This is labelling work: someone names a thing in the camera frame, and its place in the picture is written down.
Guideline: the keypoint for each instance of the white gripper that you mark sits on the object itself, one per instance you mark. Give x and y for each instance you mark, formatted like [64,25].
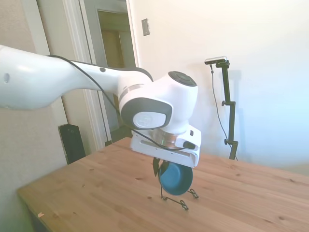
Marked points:
[190,154]

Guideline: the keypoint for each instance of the blue bowl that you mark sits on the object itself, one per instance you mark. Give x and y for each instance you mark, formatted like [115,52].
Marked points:
[178,181]

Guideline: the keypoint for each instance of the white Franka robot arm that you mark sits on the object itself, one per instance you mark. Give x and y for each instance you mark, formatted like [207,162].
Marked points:
[72,82]

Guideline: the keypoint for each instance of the black speaker box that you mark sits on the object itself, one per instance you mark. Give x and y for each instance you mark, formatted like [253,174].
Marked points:
[72,143]

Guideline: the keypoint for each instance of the black camera stand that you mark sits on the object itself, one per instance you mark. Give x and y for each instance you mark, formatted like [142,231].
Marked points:
[230,108]

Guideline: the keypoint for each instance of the silver exterior camera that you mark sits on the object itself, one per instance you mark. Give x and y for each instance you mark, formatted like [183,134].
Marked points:
[216,60]

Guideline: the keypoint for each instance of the grey wall switch plate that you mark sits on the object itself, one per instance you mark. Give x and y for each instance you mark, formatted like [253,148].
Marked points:
[145,27]

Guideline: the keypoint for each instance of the white door frame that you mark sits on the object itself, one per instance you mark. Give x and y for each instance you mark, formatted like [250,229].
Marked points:
[79,46]

